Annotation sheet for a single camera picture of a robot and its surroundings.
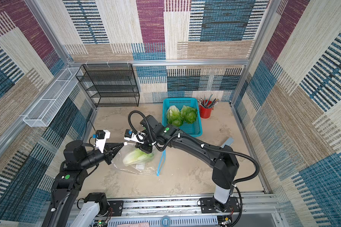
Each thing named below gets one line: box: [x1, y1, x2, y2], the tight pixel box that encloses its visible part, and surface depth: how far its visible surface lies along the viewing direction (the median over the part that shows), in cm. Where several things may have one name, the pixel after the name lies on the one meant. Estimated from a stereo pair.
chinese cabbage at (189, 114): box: [180, 104, 198, 124], surface depth 103 cm
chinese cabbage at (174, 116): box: [166, 104, 185, 127], surface depth 104 cm
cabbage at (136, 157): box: [122, 148, 155, 167], surface depth 82 cm
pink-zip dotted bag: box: [113, 142, 160, 176], surface depth 83 cm
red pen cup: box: [199, 99, 215, 119], surface depth 110 cm
